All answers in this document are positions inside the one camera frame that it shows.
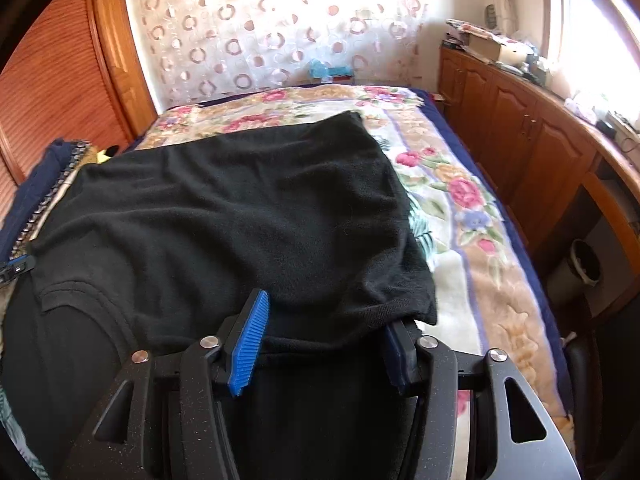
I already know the floral blanket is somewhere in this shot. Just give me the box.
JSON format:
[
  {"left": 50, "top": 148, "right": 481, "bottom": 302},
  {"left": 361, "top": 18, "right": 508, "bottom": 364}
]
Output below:
[{"left": 134, "top": 84, "right": 572, "bottom": 466}]

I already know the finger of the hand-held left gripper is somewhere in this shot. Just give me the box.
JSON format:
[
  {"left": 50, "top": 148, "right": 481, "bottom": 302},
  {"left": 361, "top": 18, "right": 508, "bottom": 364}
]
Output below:
[{"left": 0, "top": 255, "right": 37, "bottom": 283}]

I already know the grey trash bin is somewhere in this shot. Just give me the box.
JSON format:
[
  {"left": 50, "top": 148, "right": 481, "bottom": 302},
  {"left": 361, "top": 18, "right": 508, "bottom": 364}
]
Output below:
[{"left": 544, "top": 238, "right": 602, "bottom": 309}]

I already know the tissue pack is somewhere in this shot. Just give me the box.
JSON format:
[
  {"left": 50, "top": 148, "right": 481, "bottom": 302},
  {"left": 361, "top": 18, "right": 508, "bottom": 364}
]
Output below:
[{"left": 564, "top": 94, "right": 599, "bottom": 124}]

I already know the dark brown chair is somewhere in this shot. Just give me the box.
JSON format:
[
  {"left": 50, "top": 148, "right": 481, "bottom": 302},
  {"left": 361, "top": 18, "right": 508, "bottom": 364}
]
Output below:
[{"left": 562, "top": 330, "right": 622, "bottom": 467}]

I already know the wooden slatted wardrobe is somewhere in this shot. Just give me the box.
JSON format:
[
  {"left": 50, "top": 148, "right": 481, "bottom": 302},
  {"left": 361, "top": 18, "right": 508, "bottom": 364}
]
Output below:
[{"left": 0, "top": 0, "right": 159, "bottom": 197}]

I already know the sheer circle-patterned curtain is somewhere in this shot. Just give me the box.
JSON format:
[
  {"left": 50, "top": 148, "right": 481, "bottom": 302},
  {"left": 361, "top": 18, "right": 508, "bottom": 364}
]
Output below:
[{"left": 122, "top": 0, "right": 434, "bottom": 111}]

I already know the floral cloth pile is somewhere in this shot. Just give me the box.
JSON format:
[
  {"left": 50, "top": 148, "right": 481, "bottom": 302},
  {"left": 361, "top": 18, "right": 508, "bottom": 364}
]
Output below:
[{"left": 444, "top": 18, "right": 501, "bottom": 44}]

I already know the light blue box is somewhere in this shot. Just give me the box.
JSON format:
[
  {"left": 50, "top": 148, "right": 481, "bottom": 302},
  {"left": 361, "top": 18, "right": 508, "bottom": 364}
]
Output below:
[{"left": 307, "top": 58, "right": 354, "bottom": 84}]

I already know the navy blue studded garment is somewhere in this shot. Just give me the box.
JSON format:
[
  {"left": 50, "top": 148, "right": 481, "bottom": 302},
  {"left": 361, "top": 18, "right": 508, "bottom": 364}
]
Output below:
[{"left": 0, "top": 138, "right": 97, "bottom": 262}]

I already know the black printed t-shirt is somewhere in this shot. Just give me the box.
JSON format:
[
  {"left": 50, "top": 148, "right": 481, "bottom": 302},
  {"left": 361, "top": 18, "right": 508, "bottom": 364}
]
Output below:
[{"left": 0, "top": 110, "right": 439, "bottom": 480}]

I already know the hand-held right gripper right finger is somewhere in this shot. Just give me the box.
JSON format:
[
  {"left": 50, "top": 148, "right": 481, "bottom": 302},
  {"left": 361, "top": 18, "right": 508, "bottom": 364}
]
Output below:
[{"left": 384, "top": 319, "right": 584, "bottom": 480}]

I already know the window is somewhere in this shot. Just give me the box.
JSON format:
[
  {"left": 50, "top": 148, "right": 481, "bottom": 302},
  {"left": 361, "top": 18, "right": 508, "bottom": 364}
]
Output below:
[{"left": 542, "top": 0, "right": 640, "bottom": 132}]

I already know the yellow cloth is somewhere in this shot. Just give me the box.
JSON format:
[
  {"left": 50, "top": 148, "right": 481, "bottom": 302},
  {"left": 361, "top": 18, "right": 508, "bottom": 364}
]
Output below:
[{"left": 89, "top": 144, "right": 122, "bottom": 164}]

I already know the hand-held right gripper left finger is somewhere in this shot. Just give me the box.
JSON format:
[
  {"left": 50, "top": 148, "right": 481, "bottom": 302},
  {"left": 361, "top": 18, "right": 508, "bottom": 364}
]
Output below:
[{"left": 60, "top": 288, "right": 271, "bottom": 480}]

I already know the wooden side cabinet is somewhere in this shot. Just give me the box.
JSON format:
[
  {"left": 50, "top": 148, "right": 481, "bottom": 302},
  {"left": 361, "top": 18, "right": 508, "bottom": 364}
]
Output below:
[{"left": 437, "top": 42, "right": 640, "bottom": 332}]

